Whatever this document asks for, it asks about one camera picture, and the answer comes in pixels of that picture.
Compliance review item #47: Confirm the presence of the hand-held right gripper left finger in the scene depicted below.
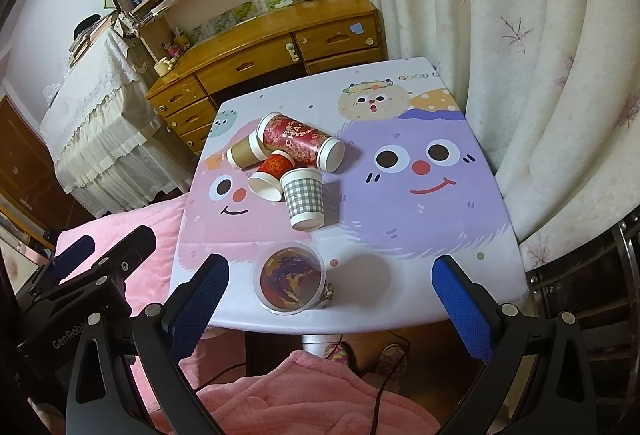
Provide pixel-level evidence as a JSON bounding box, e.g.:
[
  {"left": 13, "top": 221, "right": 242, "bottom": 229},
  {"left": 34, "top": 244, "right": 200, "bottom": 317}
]
[{"left": 65, "top": 254, "right": 231, "bottom": 435}]

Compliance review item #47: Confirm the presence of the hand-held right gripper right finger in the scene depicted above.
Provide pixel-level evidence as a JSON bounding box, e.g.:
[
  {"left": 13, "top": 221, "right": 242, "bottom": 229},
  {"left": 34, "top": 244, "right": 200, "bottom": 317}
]
[{"left": 432, "top": 255, "right": 599, "bottom": 435}]

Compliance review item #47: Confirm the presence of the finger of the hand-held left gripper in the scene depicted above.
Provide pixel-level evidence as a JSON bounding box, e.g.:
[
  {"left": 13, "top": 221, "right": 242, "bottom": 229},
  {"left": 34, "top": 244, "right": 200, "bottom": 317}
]
[
  {"left": 30, "top": 234, "right": 96, "bottom": 287},
  {"left": 95, "top": 225, "right": 157, "bottom": 285}
]

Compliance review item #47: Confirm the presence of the grey plaid paper cup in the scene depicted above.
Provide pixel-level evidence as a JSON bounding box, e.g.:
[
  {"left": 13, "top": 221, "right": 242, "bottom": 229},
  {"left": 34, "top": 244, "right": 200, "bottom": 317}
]
[{"left": 280, "top": 167, "right": 327, "bottom": 232}]

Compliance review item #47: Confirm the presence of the colourful swirl paper cup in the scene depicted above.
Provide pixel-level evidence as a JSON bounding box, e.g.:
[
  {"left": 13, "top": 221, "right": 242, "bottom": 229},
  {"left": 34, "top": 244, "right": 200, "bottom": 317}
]
[{"left": 252, "top": 241, "right": 335, "bottom": 316}]

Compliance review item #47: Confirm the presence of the brown paper cup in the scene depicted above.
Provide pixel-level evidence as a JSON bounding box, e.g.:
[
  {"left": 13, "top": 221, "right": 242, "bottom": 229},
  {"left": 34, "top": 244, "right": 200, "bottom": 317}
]
[{"left": 226, "top": 135, "right": 268, "bottom": 168}]

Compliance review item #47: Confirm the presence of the small red paper cup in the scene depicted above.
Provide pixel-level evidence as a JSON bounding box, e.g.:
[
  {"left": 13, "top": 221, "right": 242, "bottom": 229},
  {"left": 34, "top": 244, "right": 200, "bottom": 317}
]
[{"left": 248, "top": 150, "right": 296, "bottom": 202}]

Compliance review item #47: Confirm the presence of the tall red patterned paper cup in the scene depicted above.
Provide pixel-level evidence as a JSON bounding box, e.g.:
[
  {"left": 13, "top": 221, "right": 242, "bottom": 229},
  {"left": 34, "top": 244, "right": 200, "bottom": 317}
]
[{"left": 255, "top": 112, "right": 346, "bottom": 173}]

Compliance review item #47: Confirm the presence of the pink quilt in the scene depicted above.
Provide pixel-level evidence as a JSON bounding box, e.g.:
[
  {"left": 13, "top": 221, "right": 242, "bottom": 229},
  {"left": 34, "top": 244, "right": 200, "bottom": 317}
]
[{"left": 54, "top": 199, "right": 251, "bottom": 421}]

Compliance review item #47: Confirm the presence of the colourful slipper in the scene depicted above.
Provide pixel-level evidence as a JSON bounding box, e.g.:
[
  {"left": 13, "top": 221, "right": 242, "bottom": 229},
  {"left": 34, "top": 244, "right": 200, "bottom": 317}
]
[
  {"left": 324, "top": 342, "right": 357, "bottom": 368},
  {"left": 377, "top": 346, "right": 408, "bottom": 391}
]

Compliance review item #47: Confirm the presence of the brown wooden cabinet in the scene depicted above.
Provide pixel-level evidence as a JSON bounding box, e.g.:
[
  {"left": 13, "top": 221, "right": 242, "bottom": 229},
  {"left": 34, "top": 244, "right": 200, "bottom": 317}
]
[{"left": 0, "top": 95, "right": 91, "bottom": 236}]

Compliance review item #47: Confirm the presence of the cartoon print table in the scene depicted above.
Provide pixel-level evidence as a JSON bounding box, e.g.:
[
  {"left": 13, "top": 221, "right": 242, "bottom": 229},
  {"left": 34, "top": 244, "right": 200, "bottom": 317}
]
[{"left": 170, "top": 56, "right": 531, "bottom": 335}]

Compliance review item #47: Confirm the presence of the chrome metal rack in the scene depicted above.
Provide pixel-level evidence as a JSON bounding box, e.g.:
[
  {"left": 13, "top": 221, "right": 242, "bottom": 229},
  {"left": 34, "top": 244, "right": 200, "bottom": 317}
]
[{"left": 524, "top": 219, "right": 640, "bottom": 321}]

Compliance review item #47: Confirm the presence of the grey table leg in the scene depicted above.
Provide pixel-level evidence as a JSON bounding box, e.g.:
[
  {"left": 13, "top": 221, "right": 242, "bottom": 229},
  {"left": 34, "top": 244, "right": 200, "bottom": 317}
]
[{"left": 301, "top": 332, "right": 337, "bottom": 358}]

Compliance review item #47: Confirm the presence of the lace covered side table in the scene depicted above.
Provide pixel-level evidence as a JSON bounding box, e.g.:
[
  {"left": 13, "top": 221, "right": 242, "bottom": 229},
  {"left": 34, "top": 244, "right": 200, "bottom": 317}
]
[{"left": 40, "top": 31, "right": 187, "bottom": 218}]

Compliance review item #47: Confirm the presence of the pink fleece robe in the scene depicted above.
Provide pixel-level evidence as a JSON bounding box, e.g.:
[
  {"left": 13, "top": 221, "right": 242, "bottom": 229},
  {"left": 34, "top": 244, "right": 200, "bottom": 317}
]
[{"left": 194, "top": 350, "right": 442, "bottom": 435}]

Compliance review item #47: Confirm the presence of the stack of books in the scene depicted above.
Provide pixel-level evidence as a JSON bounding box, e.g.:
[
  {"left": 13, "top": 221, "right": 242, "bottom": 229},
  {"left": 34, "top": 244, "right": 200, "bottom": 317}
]
[{"left": 67, "top": 14, "right": 118, "bottom": 68}]

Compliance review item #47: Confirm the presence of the wooden desk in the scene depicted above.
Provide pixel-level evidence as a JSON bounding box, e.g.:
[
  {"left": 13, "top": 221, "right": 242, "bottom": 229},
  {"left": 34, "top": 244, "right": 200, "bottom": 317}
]
[{"left": 146, "top": 0, "right": 388, "bottom": 156}]

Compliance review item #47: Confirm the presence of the white floral curtain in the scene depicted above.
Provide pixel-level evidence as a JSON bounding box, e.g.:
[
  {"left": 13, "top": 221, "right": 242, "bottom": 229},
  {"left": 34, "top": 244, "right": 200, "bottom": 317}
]
[{"left": 345, "top": 0, "right": 640, "bottom": 268}]

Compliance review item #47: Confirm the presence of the black cable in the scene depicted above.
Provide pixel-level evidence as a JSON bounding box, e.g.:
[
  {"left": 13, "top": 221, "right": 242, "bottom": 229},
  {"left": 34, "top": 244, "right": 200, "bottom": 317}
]
[{"left": 367, "top": 340, "right": 411, "bottom": 435}]

